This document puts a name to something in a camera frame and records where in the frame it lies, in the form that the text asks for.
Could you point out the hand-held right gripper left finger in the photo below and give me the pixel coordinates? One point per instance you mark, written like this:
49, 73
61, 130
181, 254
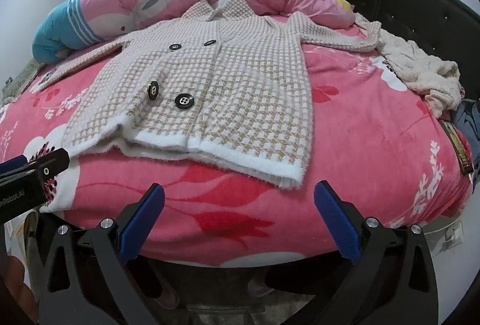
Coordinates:
140, 223

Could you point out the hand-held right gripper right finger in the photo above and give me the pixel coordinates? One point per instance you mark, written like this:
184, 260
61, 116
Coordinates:
337, 223

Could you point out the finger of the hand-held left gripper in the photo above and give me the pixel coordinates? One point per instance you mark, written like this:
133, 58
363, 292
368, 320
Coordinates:
13, 165
52, 162

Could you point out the beige white checked jacket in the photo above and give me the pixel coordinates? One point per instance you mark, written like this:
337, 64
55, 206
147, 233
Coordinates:
243, 85

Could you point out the pink floral blanket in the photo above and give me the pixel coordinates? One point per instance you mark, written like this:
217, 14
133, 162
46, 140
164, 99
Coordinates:
356, 145

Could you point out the grey textured mat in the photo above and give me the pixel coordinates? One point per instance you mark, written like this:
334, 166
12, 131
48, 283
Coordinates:
22, 79

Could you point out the blue garment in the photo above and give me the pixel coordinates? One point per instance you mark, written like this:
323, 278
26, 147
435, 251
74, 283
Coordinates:
468, 119

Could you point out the cream fleece cloth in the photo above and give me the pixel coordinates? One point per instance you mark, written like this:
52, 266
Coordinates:
420, 66

